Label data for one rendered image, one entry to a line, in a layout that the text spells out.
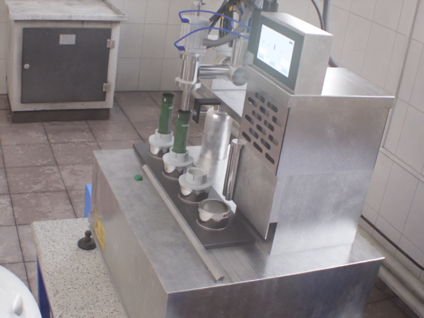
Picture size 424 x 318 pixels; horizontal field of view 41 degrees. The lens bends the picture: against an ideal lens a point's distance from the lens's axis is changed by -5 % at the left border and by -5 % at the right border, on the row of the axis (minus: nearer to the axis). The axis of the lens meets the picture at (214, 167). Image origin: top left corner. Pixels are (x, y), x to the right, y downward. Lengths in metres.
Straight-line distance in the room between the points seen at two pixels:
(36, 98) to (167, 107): 2.88
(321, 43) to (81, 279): 0.84
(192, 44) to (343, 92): 0.35
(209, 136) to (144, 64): 3.62
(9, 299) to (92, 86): 3.88
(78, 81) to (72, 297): 2.96
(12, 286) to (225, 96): 1.00
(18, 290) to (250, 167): 0.78
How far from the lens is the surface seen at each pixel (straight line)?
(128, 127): 4.36
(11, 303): 0.44
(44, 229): 1.68
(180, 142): 1.34
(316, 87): 1.03
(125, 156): 1.48
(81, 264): 1.54
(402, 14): 2.92
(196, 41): 1.26
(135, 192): 1.32
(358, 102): 1.10
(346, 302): 1.28
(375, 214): 3.09
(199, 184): 1.26
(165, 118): 1.43
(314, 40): 1.00
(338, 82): 1.15
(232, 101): 1.35
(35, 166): 3.71
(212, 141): 1.50
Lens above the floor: 1.65
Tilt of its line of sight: 25 degrees down
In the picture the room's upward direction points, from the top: 9 degrees clockwise
